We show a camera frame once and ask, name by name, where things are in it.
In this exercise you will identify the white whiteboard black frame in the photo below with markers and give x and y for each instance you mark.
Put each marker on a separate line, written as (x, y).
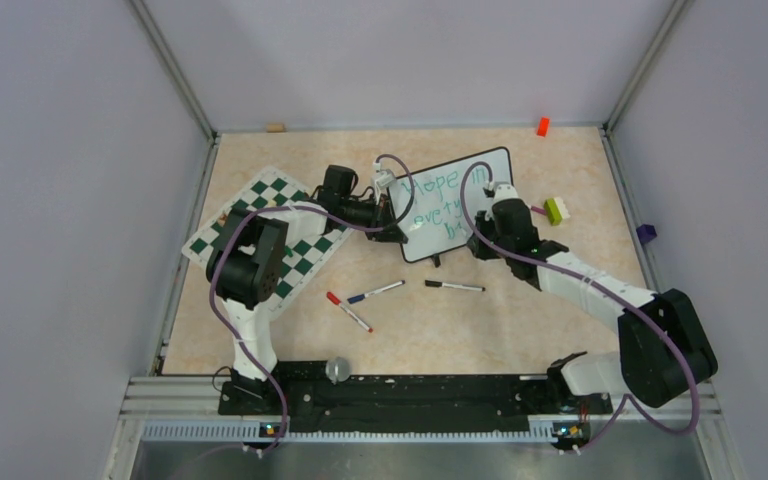
(436, 223)

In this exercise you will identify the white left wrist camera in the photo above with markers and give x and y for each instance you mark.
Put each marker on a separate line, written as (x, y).
(382, 179)

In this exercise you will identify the green white chess mat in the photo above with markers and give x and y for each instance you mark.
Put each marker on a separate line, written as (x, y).
(245, 263)

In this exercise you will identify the blue cap marker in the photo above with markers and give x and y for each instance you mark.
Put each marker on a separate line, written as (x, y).
(360, 297)

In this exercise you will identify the wooden cork piece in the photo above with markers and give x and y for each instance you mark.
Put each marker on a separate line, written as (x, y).
(275, 128)

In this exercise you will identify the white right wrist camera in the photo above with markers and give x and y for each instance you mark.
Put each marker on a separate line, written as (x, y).
(500, 191)

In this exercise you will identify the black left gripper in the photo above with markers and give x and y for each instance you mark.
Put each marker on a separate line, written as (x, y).
(381, 217)

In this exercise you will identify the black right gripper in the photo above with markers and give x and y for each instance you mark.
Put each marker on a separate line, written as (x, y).
(481, 250)

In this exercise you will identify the green white toy brick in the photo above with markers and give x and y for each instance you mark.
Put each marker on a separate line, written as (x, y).
(556, 211)

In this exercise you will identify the orange toy block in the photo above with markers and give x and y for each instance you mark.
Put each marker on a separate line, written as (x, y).
(543, 126)

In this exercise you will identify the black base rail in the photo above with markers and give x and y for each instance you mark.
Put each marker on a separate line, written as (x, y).
(404, 403)

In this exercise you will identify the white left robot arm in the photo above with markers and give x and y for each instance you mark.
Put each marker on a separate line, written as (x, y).
(254, 357)

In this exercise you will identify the red cap marker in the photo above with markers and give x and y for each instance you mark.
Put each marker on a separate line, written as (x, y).
(343, 306)

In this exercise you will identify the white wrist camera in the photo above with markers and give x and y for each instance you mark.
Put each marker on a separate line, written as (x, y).
(500, 191)
(382, 179)

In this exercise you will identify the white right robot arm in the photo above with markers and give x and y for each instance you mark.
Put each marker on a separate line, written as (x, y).
(663, 347)

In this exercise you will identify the purple toy block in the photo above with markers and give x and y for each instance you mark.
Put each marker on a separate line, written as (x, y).
(646, 233)

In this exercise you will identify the grey round knob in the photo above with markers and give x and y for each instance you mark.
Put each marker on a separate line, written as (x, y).
(338, 370)

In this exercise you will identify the black cap marker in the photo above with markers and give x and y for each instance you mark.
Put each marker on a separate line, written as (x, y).
(443, 284)

